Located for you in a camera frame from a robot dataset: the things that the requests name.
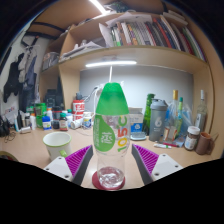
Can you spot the wooden shelf unit with books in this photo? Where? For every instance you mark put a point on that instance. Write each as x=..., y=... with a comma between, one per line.
x=140, y=36

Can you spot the light blue lid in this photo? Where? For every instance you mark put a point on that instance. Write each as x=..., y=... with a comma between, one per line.
x=138, y=136

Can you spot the dark hanging clothes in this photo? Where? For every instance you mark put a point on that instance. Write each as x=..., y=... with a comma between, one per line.
x=20, y=83

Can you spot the clear glass bottle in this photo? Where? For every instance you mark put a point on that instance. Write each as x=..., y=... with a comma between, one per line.
x=200, y=115

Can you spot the white bottle with blue label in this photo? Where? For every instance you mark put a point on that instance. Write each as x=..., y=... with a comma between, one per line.
x=46, y=123

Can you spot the red and white canister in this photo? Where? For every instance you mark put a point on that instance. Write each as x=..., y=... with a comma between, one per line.
x=78, y=110

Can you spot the grey shaker bottle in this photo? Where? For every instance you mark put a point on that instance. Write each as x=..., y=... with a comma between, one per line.
x=157, y=121

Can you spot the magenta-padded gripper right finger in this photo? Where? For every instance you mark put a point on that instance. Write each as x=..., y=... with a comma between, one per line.
x=165, y=165

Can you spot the gold-capped clear bottle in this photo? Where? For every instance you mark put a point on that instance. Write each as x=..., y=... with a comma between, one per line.
x=172, y=118

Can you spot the white mug with green rim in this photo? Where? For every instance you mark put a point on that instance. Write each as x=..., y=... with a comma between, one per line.
x=56, y=145

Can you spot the ceiling strip light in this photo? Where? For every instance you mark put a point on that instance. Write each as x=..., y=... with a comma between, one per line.
x=98, y=6

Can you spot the green-capped slim bottle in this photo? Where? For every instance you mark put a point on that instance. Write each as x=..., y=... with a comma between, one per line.
x=180, y=113

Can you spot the brown jar with white lid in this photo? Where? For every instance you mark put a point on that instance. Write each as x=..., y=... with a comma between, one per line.
x=191, y=139

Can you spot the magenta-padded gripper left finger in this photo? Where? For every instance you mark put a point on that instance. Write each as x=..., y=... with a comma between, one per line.
x=58, y=166

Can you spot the blue and white box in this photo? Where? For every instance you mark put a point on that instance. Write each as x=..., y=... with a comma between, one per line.
x=136, y=120

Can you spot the brown bottle with green cap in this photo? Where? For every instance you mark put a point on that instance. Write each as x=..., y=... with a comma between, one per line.
x=63, y=123

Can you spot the white light bar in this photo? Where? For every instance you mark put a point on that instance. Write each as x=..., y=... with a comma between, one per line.
x=110, y=63

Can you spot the green glass bottle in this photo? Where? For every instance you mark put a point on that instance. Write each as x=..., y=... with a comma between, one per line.
x=147, y=113

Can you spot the clear green-labelled drink bottle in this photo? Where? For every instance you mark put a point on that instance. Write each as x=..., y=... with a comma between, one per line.
x=111, y=103

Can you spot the green container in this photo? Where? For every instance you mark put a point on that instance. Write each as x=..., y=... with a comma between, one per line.
x=40, y=113

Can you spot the white tube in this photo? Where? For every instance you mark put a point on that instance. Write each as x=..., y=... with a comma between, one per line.
x=162, y=145

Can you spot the flat round red coaster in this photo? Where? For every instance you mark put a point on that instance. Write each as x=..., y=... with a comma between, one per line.
x=94, y=183

